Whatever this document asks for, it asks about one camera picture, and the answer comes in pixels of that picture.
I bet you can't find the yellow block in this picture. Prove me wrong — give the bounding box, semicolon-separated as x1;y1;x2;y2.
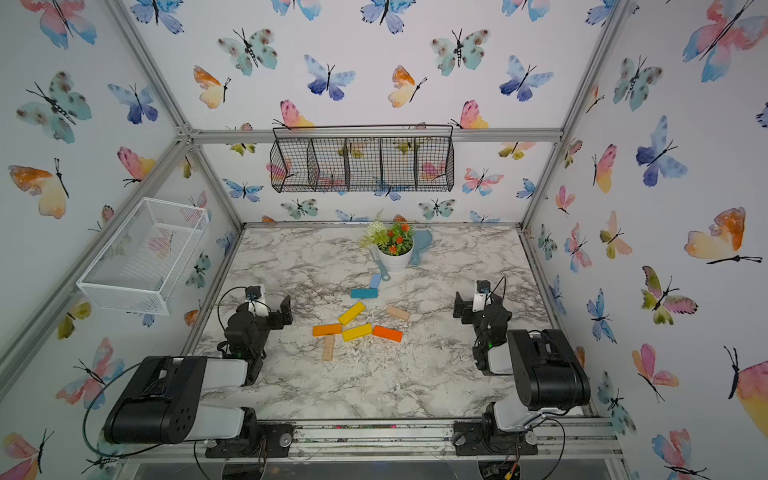
338;302;366;326
342;323;373;342

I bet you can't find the teal block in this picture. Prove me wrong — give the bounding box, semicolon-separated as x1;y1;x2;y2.
350;288;379;299

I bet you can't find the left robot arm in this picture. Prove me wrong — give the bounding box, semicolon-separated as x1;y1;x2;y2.
102;297;294;459

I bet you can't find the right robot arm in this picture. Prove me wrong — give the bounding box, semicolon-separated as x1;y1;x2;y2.
452;292;591;457

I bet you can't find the natural wood block lower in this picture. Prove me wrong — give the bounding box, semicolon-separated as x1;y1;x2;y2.
322;335;335;362

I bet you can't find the natural wood block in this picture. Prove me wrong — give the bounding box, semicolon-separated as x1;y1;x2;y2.
322;335;335;362
386;305;411;321

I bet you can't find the natural wood block right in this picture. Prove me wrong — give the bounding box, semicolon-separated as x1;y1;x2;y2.
386;305;411;321

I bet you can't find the red orange block right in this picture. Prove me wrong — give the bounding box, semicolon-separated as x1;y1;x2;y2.
372;325;403;343

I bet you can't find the white flower pot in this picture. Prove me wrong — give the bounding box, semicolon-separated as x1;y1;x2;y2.
374;247;413;275

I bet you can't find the light blue dustpan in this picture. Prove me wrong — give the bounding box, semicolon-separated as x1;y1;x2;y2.
410;230;433;267

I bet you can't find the artificial green orange plant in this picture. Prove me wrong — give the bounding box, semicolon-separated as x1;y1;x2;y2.
359;212;414;257

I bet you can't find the white mesh basket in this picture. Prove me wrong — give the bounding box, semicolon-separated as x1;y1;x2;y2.
76;197;209;316

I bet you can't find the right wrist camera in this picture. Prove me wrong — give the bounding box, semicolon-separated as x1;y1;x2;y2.
472;280;491;312

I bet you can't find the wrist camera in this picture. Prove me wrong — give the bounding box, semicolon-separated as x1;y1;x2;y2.
245;285;270;317
472;280;491;312

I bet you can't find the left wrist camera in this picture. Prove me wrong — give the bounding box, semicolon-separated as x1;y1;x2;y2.
245;285;270;317

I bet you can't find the teal small brush handle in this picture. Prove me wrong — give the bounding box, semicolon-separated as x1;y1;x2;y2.
369;246;391;282

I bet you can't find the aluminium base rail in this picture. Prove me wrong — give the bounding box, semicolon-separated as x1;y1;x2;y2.
123;416;624;467

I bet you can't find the black wire basket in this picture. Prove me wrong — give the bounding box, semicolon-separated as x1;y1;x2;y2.
267;123;455;196

